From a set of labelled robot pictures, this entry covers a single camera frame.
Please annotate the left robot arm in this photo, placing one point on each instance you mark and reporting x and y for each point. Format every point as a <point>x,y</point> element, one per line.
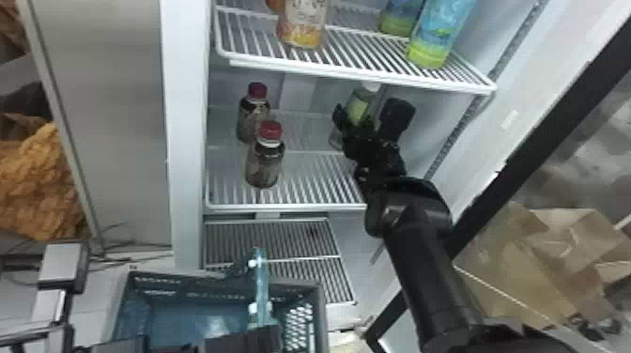
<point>61,266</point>

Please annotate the white fridge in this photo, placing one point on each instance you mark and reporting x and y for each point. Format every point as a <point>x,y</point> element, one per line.
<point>187,148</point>

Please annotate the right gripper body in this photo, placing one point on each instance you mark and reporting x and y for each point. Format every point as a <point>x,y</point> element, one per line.
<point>374,155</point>

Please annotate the blue green bottle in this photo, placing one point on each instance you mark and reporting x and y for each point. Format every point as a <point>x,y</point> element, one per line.
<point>436,34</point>
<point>398,17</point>

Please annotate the fridge door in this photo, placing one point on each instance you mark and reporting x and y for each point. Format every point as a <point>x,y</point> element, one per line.
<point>537,143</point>

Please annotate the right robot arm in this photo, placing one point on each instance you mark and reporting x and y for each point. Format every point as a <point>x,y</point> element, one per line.
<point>424,276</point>

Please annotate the brown bottle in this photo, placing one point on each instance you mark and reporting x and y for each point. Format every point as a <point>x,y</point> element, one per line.
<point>252,118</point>
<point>264,162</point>

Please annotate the cardboard box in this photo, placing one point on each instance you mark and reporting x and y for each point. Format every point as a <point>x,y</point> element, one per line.
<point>537,266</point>

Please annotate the blue basket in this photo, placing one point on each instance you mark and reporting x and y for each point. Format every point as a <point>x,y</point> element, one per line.
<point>172,320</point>

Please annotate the orange bottle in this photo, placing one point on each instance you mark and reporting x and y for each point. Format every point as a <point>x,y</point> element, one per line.
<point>301,24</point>

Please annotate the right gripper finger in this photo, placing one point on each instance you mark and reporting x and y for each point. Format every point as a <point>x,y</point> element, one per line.
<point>342,121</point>
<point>397,118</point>

